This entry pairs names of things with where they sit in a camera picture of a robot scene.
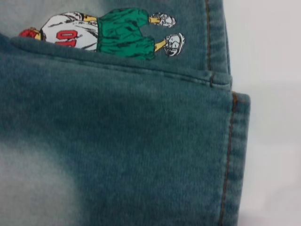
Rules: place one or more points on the blue denim shorts cartoon print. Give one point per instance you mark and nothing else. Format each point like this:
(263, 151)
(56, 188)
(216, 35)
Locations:
(117, 129)

